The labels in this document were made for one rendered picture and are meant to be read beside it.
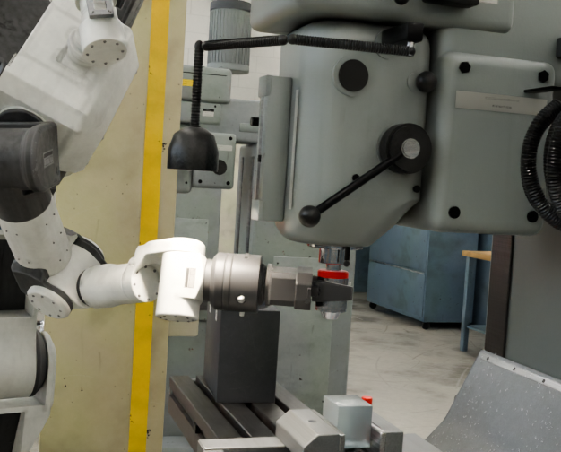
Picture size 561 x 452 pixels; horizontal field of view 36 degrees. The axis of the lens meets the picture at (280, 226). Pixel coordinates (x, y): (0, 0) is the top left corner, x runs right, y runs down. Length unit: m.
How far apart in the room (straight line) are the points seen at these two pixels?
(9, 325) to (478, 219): 0.90
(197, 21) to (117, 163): 7.71
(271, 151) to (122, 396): 1.92
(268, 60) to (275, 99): 9.51
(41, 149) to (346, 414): 0.57
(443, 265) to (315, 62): 7.47
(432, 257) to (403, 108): 7.35
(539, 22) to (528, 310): 0.48
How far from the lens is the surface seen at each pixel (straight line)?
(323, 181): 1.18
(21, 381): 1.72
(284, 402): 1.75
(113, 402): 3.05
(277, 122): 1.24
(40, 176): 1.26
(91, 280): 1.42
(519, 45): 1.31
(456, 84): 1.24
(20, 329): 1.70
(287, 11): 1.21
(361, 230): 1.23
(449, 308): 8.72
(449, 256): 8.64
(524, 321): 1.52
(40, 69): 1.37
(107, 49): 1.32
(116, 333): 2.99
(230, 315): 1.69
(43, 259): 1.41
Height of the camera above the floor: 1.40
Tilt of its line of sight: 3 degrees down
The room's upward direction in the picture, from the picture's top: 4 degrees clockwise
